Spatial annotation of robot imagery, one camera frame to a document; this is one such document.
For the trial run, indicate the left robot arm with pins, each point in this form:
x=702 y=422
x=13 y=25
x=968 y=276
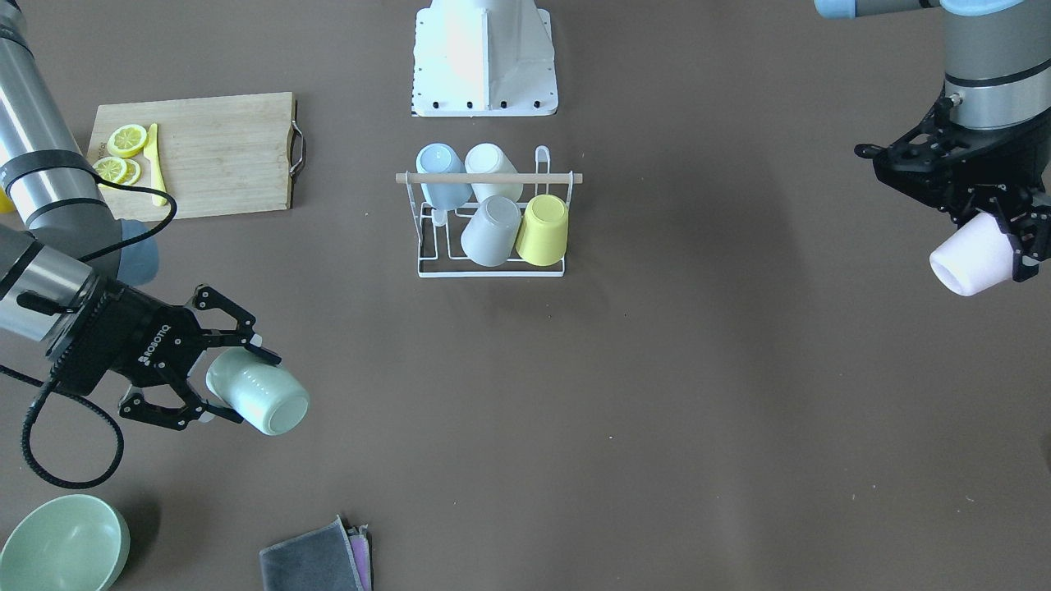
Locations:
x=997 y=56

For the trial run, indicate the white plastic cup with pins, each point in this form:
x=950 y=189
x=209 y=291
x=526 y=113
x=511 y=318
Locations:
x=489 y=158

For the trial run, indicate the grey folded cloth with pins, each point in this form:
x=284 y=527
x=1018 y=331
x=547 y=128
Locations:
x=334 y=557

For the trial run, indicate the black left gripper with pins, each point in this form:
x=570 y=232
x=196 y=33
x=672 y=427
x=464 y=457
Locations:
x=1028 y=232

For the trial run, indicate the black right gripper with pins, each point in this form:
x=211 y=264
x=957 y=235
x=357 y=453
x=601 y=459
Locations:
x=123 y=338

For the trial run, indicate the lemon slice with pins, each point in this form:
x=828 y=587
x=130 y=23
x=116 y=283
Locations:
x=117 y=170
x=127 y=141

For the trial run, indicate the mint green bowl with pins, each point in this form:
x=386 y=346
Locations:
x=75 y=542

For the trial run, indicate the white wire cup rack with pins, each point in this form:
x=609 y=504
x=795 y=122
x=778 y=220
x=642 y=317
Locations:
x=442 y=204

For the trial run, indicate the grey plastic cup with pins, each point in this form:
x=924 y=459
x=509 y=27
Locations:
x=490 y=235

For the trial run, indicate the yellow plastic knife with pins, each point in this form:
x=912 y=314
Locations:
x=151 y=152

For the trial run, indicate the pink plastic cup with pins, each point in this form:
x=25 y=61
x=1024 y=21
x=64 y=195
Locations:
x=976 y=257

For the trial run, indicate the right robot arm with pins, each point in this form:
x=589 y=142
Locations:
x=65 y=277

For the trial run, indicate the yellow plastic cup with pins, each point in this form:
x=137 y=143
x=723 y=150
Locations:
x=542 y=238

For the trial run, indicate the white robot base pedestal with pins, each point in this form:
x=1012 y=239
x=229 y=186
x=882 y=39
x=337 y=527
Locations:
x=484 y=59

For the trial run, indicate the mint green plastic cup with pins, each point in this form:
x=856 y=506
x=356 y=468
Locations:
x=265 y=395

